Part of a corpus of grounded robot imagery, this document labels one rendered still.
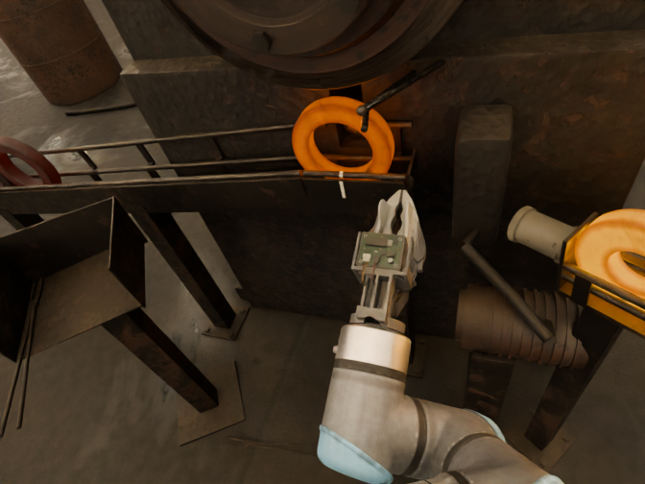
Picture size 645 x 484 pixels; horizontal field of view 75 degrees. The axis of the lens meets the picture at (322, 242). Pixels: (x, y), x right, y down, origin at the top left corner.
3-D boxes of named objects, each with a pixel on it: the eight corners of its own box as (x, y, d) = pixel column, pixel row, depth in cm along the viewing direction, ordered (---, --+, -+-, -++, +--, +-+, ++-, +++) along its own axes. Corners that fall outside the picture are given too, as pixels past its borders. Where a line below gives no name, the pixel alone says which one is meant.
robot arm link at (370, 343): (410, 377, 55) (339, 363, 59) (415, 341, 57) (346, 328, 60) (402, 369, 47) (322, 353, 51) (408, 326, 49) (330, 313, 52)
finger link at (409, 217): (421, 175, 58) (412, 236, 55) (424, 196, 63) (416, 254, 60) (398, 174, 59) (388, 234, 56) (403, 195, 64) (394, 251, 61)
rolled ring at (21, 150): (12, 139, 102) (22, 132, 104) (-30, 146, 110) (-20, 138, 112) (68, 196, 114) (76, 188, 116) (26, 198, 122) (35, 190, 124)
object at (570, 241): (583, 262, 66) (594, 210, 59) (586, 264, 66) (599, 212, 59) (554, 291, 64) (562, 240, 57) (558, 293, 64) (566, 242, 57)
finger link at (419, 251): (429, 221, 59) (420, 280, 56) (429, 226, 61) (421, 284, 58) (395, 219, 61) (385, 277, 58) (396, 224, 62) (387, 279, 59)
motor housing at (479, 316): (453, 383, 118) (462, 266, 79) (540, 400, 111) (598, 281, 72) (448, 430, 111) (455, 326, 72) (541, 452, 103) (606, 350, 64)
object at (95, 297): (159, 389, 136) (-15, 242, 83) (237, 358, 137) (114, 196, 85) (162, 453, 122) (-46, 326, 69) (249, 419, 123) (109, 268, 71)
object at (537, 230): (529, 226, 70) (532, 198, 66) (584, 251, 64) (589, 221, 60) (505, 246, 68) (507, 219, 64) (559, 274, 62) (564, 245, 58)
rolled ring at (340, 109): (387, 106, 64) (391, 93, 66) (278, 106, 71) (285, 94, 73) (394, 195, 78) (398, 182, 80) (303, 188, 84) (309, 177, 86)
